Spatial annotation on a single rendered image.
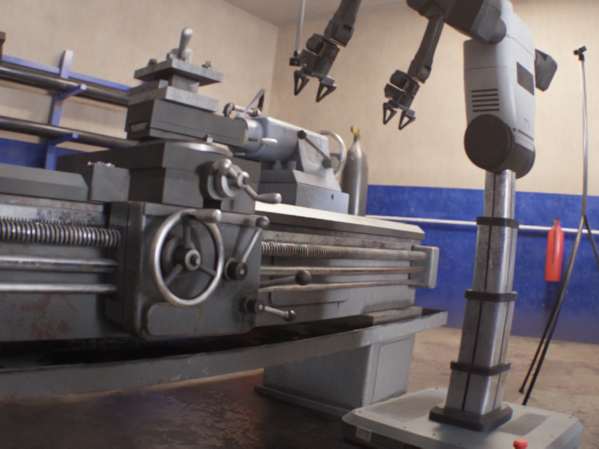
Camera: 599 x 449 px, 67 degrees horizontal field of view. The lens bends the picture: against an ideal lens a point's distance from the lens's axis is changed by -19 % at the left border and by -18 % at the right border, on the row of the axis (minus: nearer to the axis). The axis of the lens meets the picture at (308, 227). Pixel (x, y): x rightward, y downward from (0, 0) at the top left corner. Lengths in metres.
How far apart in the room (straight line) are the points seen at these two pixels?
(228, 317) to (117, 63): 4.13
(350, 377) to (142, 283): 1.33
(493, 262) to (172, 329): 0.85
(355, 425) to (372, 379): 0.77
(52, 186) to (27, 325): 0.31
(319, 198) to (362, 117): 3.91
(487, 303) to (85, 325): 1.04
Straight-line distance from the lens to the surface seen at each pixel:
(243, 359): 1.39
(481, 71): 1.53
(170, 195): 1.16
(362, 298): 2.18
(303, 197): 1.93
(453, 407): 1.56
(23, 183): 1.14
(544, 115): 5.15
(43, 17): 4.91
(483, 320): 1.49
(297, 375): 2.45
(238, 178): 1.18
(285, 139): 1.97
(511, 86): 1.50
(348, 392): 2.31
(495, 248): 1.49
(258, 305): 1.34
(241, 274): 1.28
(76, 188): 1.20
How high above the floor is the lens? 0.76
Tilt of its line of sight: 1 degrees up
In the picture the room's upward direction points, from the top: 5 degrees clockwise
